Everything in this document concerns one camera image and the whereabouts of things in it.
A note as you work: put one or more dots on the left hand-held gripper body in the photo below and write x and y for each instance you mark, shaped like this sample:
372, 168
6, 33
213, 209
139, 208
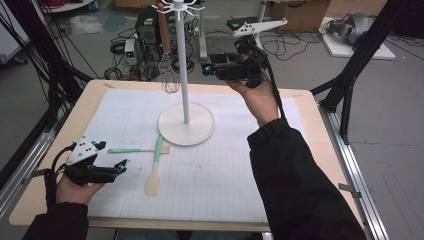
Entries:
81, 151

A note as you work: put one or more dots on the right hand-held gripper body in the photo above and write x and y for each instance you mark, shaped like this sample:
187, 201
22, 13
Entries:
243, 70

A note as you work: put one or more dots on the green cream silicone basting brush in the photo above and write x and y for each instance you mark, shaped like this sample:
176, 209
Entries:
126, 150

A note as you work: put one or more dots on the green cream silicone spatula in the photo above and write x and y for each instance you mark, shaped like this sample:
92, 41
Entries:
152, 186

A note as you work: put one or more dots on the white utensil hook rack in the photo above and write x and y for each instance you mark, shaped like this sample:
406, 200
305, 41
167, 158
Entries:
186, 130

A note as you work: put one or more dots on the person's right hand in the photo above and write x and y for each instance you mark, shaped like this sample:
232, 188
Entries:
261, 103

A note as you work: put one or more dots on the person's left hand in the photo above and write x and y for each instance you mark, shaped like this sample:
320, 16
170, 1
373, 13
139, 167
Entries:
71, 195

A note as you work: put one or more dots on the white desk leg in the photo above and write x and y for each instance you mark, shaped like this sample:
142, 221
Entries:
202, 36

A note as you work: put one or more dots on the black flat box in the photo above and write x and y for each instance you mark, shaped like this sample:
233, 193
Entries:
238, 22

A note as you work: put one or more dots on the white stand column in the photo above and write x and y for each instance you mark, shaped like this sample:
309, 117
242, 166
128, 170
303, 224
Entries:
260, 13

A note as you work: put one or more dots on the black computer tower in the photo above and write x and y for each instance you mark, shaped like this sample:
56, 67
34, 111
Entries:
146, 30

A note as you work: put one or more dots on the brown cardboard box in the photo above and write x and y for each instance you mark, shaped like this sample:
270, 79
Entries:
300, 15

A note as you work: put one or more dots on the grey bench power supply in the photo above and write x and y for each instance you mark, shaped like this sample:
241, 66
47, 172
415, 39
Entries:
130, 51

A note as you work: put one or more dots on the black metal stand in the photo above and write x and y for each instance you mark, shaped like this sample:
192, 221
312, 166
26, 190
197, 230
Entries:
53, 66
350, 73

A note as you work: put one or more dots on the white grid mat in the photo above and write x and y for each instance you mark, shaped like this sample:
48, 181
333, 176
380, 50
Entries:
216, 173

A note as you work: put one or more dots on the blue floor sheet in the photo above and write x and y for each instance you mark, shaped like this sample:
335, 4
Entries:
115, 21

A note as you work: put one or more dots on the grey device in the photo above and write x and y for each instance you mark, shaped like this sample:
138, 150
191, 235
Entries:
353, 26

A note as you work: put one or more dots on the white platform board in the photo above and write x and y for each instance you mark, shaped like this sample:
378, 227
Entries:
360, 50

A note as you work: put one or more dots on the clear plastic sheet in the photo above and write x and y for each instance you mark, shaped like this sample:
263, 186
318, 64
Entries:
85, 25

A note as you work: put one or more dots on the white cabinet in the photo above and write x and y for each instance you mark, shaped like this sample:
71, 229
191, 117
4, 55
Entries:
11, 36

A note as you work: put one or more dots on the round white table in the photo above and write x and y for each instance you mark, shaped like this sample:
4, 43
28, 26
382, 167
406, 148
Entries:
66, 7

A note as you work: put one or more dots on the grey rail bracket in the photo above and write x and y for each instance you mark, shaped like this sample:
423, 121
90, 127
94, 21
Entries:
36, 174
350, 190

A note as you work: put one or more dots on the aluminium frame rail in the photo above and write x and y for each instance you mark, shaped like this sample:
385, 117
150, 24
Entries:
20, 176
356, 173

